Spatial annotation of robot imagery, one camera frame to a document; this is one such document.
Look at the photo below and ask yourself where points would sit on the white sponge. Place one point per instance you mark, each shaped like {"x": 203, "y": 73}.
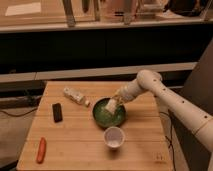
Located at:
{"x": 111, "y": 106}

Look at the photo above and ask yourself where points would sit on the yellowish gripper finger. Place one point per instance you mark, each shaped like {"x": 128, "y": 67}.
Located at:
{"x": 118, "y": 99}

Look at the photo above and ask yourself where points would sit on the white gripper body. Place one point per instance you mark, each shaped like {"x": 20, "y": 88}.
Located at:
{"x": 129, "y": 92}

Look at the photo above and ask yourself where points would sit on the orange carrot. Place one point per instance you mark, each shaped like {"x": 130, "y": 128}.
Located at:
{"x": 41, "y": 150}

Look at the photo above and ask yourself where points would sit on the small plastic bottle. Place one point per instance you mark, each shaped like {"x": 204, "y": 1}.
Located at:
{"x": 76, "y": 96}

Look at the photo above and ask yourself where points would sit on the green ceramic bowl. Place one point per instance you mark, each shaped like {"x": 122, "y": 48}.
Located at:
{"x": 105, "y": 119}

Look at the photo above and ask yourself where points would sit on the white paper cup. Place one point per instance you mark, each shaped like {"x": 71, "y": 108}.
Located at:
{"x": 114, "y": 137}

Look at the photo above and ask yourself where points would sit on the black rectangular block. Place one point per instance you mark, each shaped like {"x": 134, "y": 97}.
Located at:
{"x": 57, "y": 112}

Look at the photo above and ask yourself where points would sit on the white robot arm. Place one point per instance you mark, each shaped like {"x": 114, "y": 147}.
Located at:
{"x": 196, "y": 120}

